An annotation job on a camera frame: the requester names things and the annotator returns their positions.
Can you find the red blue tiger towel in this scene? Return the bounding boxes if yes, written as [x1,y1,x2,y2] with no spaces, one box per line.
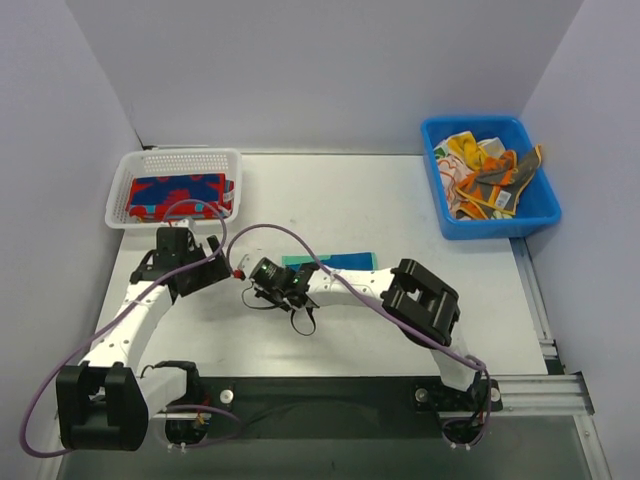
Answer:
[126,173,235,222]

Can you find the green teal towel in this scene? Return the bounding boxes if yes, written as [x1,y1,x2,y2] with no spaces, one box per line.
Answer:
[281,252,378,271]

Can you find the grey orange-edged towel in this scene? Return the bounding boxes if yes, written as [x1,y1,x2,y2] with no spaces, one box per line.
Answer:
[453,145,542,220]

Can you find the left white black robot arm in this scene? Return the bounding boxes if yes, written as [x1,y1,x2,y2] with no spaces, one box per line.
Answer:
[55,226,231,451]

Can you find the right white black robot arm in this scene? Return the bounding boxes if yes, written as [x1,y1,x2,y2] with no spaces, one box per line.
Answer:
[249,257,483,392]

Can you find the white perforated plastic basket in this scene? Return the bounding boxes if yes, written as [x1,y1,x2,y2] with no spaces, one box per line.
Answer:
[105,146,243,230]

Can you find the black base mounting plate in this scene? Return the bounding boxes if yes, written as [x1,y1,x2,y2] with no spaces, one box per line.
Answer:
[157,376,503,445]

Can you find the white patterned towel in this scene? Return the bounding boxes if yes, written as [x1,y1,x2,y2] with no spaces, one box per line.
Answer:
[434,140,472,217]

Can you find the blue plastic bin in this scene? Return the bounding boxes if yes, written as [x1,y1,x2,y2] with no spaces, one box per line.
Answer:
[420,114,562,240]

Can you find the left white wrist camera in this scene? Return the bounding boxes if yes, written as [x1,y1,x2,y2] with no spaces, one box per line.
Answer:
[169,217,195,230]

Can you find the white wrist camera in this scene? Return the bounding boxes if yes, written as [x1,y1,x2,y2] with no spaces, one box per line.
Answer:
[233,254,251,281]
[169,217,195,230]

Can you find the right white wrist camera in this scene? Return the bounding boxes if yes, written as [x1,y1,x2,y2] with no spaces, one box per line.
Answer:
[233,254,251,281]

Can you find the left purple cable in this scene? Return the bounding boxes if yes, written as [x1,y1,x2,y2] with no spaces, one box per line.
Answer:
[19,199,244,459]

